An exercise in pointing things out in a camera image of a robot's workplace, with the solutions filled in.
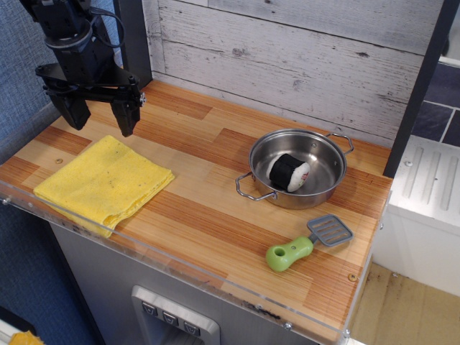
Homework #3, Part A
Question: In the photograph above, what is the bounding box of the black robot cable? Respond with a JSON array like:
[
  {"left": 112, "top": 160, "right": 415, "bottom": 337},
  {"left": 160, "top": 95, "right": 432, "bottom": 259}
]
[{"left": 88, "top": 6, "right": 126, "bottom": 69}]

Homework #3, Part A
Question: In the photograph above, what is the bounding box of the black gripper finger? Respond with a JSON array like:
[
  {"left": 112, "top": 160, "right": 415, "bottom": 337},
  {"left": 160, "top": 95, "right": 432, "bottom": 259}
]
[
  {"left": 50, "top": 91, "right": 91, "bottom": 130},
  {"left": 111, "top": 101, "right": 141, "bottom": 137}
]

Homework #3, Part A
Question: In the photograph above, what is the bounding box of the green handled grey toy spatula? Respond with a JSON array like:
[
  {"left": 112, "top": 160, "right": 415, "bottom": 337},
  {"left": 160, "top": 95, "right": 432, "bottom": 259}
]
[{"left": 265, "top": 214, "right": 354, "bottom": 272}]

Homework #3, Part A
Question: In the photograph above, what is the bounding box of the yellow folded towel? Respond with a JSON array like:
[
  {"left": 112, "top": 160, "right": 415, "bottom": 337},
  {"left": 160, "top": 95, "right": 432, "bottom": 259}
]
[{"left": 33, "top": 135, "right": 175, "bottom": 238}]

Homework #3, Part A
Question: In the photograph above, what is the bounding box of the plush sushi roll toy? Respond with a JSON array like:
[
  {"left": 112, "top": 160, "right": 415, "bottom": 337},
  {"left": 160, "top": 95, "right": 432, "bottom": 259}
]
[{"left": 266, "top": 154, "right": 311, "bottom": 193}]

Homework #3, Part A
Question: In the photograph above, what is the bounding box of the dark grey left post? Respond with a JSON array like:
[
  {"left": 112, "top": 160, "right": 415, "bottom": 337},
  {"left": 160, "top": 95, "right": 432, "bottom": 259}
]
[{"left": 113, "top": 0, "right": 152, "bottom": 88}]

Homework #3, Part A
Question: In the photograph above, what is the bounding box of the yellow object at corner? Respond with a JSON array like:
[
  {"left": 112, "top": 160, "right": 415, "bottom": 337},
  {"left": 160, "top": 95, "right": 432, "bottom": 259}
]
[{"left": 8, "top": 331, "right": 45, "bottom": 345}]

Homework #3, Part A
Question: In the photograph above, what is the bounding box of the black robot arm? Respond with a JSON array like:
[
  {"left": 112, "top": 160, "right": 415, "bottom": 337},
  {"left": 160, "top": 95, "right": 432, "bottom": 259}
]
[{"left": 22, "top": 1, "right": 145, "bottom": 137}]

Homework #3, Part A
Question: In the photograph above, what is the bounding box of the dark grey post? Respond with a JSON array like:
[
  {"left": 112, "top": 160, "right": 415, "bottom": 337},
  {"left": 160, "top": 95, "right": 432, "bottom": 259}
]
[
  {"left": 383, "top": 0, "right": 459, "bottom": 178},
  {"left": 113, "top": 0, "right": 152, "bottom": 88}
]

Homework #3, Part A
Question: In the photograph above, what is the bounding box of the dark grey right post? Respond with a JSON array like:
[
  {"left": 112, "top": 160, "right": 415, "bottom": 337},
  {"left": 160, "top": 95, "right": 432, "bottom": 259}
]
[{"left": 383, "top": 0, "right": 459, "bottom": 178}]

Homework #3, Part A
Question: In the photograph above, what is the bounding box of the grey toy fridge dispenser panel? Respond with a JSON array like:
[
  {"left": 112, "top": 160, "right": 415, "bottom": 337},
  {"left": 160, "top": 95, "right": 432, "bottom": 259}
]
[{"left": 131, "top": 285, "right": 221, "bottom": 344}]

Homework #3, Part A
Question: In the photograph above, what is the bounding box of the clear acrylic edge guard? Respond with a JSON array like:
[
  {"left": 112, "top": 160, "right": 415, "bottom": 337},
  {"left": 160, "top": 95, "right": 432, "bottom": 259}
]
[{"left": 1, "top": 183, "right": 351, "bottom": 344}]

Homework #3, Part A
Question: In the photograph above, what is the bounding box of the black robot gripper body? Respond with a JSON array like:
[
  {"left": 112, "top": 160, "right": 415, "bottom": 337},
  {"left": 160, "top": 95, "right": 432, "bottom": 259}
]
[{"left": 35, "top": 29, "right": 145, "bottom": 106}]

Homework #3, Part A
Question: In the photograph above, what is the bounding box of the stainless steel pot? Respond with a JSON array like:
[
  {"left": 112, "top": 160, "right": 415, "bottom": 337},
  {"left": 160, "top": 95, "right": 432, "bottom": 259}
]
[{"left": 236, "top": 129, "right": 354, "bottom": 209}]

